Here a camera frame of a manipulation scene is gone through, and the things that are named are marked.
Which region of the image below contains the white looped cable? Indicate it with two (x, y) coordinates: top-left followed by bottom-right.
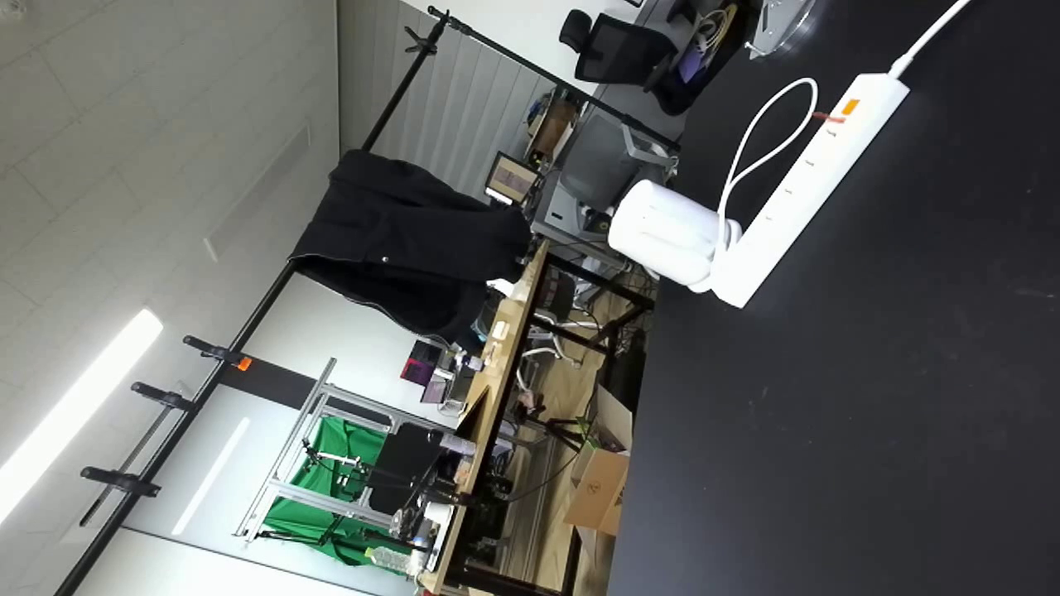
(711, 73), (826, 264)

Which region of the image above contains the black jacket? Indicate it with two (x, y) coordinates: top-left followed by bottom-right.
(287, 145), (532, 349)

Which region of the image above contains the brown cardboard box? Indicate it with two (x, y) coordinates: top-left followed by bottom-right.
(558, 386), (638, 540)

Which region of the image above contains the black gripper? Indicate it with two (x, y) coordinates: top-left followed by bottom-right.
(574, 0), (769, 119)

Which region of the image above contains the white rounded appliance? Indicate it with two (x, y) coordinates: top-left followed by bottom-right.
(605, 177), (745, 298)

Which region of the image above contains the grey machine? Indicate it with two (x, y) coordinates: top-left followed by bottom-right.
(531, 103), (682, 251)

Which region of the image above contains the black backdrop stand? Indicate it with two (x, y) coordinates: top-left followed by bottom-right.
(53, 3), (689, 596)

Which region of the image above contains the white power strip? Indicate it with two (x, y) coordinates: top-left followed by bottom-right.
(710, 71), (914, 313)

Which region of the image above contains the black flat panel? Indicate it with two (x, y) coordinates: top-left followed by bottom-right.
(214, 356), (323, 414)

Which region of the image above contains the silver metal frame rack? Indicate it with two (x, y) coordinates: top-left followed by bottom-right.
(232, 356), (480, 556)

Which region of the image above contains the black chair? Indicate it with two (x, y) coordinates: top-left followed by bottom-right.
(363, 424), (446, 517)

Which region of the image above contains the wooden table with black legs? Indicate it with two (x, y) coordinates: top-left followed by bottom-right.
(417, 243), (663, 596)

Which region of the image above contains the white power strip cord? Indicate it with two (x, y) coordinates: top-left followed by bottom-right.
(887, 0), (974, 82)

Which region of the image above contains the small picture frame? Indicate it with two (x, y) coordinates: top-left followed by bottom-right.
(483, 151), (538, 208)

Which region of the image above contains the black clamp with orange tip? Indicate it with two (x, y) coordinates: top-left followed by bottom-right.
(179, 330), (256, 376)

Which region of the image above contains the green cloth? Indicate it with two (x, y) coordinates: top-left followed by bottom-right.
(261, 411), (415, 566)

